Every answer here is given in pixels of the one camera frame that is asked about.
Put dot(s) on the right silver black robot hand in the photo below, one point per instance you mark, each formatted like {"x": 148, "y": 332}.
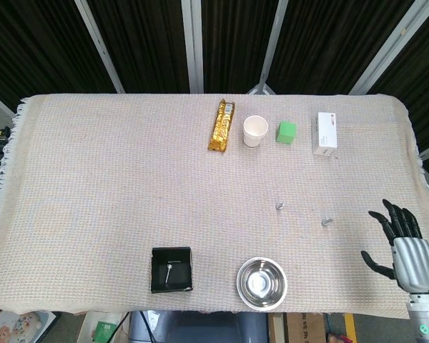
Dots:
{"x": 414, "y": 261}

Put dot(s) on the white paper cup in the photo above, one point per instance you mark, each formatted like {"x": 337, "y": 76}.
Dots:
{"x": 255, "y": 131}

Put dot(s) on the colourful picture book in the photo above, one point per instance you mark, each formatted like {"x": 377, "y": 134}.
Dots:
{"x": 18, "y": 327}

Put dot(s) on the beige woven tablecloth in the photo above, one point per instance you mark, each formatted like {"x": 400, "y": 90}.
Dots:
{"x": 111, "y": 186}

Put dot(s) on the black curtain backdrop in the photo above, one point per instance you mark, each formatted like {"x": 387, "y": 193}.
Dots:
{"x": 146, "y": 39}

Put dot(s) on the white frame post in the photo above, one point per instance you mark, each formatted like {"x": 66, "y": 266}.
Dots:
{"x": 270, "y": 53}
{"x": 100, "y": 46}
{"x": 389, "y": 46}
{"x": 193, "y": 46}

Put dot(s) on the brown cardboard box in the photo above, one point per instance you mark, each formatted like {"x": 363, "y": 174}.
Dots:
{"x": 296, "y": 328}

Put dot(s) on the green cube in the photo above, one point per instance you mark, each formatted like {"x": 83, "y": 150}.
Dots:
{"x": 285, "y": 132}

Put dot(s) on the stainless steel bowl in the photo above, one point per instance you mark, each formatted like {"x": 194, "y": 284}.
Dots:
{"x": 261, "y": 283}

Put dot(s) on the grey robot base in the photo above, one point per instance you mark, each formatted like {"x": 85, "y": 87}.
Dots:
{"x": 200, "y": 327}

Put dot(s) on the long metal bolt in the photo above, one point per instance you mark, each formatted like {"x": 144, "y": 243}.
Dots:
{"x": 168, "y": 273}

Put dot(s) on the green packet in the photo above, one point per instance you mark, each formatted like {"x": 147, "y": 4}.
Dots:
{"x": 104, "y": 330}

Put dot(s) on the gold foil package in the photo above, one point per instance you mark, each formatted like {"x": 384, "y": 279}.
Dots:
{"x": 222, "y": 125}

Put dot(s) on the black cardboard box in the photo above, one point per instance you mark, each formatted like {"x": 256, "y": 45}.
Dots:
{"x": 171, "y": 269}

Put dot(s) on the white carton box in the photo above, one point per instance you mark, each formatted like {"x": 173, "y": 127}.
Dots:
{"x": 325, "y": 134}

